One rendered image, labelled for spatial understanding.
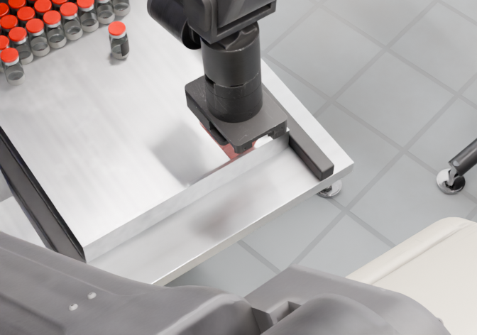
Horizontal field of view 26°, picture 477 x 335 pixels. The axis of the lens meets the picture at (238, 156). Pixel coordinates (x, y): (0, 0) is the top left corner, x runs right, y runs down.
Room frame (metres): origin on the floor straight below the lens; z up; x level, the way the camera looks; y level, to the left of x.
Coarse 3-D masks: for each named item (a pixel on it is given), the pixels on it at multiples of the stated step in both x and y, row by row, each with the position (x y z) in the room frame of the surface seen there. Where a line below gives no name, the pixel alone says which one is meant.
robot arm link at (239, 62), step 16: (192, 32) 0.65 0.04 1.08; (240, 32) 0.63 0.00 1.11; (256, 32) 0.63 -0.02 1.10; (208, 48) 0.62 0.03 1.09; (224, 48) 0.61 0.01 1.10; (240, 48) 0.61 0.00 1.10; (256, 48) 0.62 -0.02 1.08; (208, 64) 0.62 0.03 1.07; (224, 64) 0.61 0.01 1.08; (240, 64) 0.61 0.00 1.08; (256, 64) 0.62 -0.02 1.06; (224, 80) 0.61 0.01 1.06; (240, 80) 0.61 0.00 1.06
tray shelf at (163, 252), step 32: (0, 0) 0.87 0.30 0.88; (288, 96) 0.72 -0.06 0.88; (320, 128) 0.67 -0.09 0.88; (288, 160) 0.63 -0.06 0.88; (352, 160) 0.63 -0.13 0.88; (224, 192) 0.59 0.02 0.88; (256, 192) 0.59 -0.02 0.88; (288, 192) 0.59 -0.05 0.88; (32, 224) 0.55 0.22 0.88; (160, 224) 0.55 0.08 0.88; (192, 224) 0.55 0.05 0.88; (224, 224) 0.55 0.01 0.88; (256, 224) 0.55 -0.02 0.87; (128, 256) 0.51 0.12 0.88; (160, 256) 0.51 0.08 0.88; (192, 256) 0.51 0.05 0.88
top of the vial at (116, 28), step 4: (112, 24) 0.79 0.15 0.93; (116, 24) 0.79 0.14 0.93; (120, 24) 0.79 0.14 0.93; (124, 24) 0.79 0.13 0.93; (108, 28) 0.78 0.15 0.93; (112, 28) 0.78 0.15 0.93; (116, 28) 0.78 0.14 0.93; (120, 28) 0.78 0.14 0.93; (124, 28) 0.78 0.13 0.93; (112, 32) 0.78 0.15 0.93; (116, 32) 0.78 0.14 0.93; (120, 32) 0.78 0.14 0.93; (124, 32) 0.78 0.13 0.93
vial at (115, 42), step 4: (112, 36) 0.77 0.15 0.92; (116, 36) 0.77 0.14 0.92; (120, 36) 0.77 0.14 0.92; (124, 36) 0.78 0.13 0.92; (112, 40) 0.77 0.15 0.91; (116, 40) 0.77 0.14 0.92; (120, 40) 0.77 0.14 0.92; (124, 40) 0.78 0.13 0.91; (112, 44) 0.77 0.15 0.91; (116, 44) 0.77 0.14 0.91; (120, 44) 0.77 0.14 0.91; (112, 48) 0.78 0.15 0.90; (116, 48) 0.77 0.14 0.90; (120, 48) 0.77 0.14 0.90; (112, 52) 0.78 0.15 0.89; (116, 52) 0.77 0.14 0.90; (120, 52) 0.77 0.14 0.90; (128, 52) 0.78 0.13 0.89; (116, 56) 0.77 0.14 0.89; (120, 56) 0.77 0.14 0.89; (124, 56) 0.77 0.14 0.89
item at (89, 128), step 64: (64, 64) 0.77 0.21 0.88; (128, 64) 0.77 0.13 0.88; (192, 64) 0.77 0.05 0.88; (0, 128) 0.66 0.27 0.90; (64, 128) 0.67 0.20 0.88; (128, 128) 0.67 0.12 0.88; (192, 128) 0.67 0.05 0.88; (64, 192) 0.59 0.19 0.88; (128, 192) 0.59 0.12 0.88; (192, 192) 0.58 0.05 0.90
